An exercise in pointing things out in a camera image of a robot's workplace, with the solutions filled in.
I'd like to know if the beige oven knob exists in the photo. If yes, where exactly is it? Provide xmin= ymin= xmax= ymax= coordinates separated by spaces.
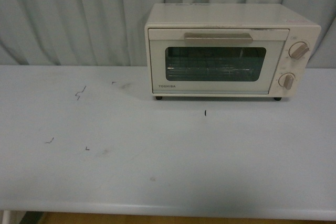
xmin=278 ymin=73 xmax=295 ymax=90
xmin=289 ymin=41 xmax=310 ymax=60

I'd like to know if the white Toshiba toaster oven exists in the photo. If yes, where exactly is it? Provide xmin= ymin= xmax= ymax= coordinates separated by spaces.
xmin=144 ymin=4 xmax=321 ymax=100

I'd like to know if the upper beige oven knob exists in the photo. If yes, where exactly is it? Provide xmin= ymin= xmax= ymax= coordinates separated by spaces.
xmin=289 ymin=41 xmax=310 ymax=60

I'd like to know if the oven glass door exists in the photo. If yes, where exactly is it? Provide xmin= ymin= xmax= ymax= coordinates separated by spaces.
xmin=148 ymin=28 xmax=289 ymax=95

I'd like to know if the grey curtain backdrop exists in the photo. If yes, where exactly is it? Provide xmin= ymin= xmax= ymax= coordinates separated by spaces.
xmin=1 ymin=0 xmax=335 ymax=68

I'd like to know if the lower beige oven knob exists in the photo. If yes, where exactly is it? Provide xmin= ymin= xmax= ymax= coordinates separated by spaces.
xmin=278 ymin=73 xmax=295 ymax=90

